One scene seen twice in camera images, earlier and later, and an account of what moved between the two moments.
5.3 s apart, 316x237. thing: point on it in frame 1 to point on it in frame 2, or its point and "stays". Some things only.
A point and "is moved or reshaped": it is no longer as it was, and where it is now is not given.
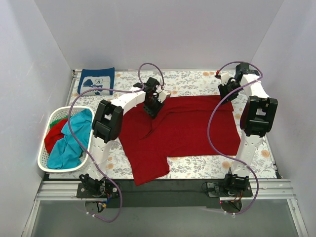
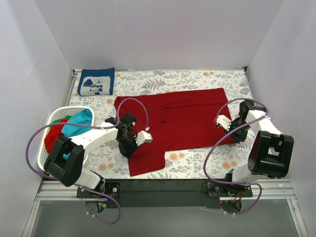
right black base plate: x=226 y=189 stays
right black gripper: x=226 y=93 to x=235 y=133
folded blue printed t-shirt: x=100 y=78 stays
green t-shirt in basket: x=55 y=122 stays
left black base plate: x=103 y=190 stays
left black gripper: x=153 y=108 to x=127 y=147
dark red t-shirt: x=180 y=130 is moved or reshaped
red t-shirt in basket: x=55 y=134 stays
